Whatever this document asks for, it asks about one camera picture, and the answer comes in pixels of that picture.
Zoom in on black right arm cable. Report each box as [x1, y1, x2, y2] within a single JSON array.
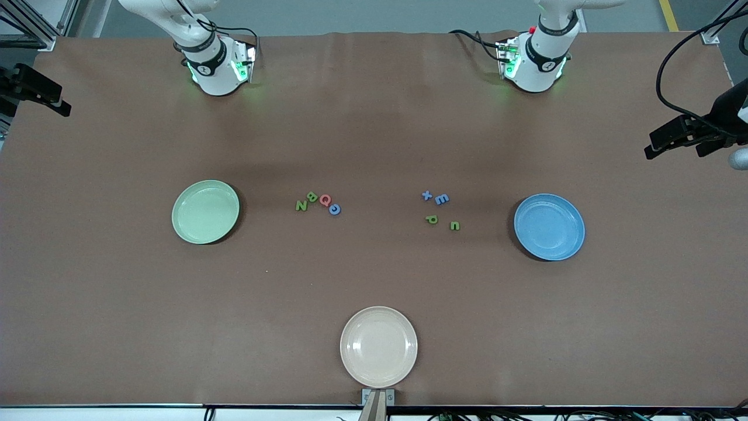
[[175, 0, 259, 57]]

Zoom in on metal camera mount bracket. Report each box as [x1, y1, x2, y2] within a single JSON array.
[[358, 388, 396, 421]]

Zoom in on silver base connector bracket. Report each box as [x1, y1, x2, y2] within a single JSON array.
[[231, 46, 258, 84], [496, 38, 522, 80]]

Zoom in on beige plate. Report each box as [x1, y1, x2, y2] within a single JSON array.
[[340, 306, 418, 389]]

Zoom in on black base cable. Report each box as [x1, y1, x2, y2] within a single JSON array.
[[449, 29, 504, 63]]

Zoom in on black cable bundle with connectors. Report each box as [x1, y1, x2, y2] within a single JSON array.
[[427, 409, 748, 421]]

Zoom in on blue plate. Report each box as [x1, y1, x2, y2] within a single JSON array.
[[514, 194, 586, 261]]

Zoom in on brown table mat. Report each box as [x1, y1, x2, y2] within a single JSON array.
[[0, 30, 748, 408]]

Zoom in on aluminium frame post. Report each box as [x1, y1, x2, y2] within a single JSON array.
[[700, 0, 748, 45], [0, 0, 79, 52]]

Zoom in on light green plate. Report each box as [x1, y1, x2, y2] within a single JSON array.
[[171, 180, 241, 245]]

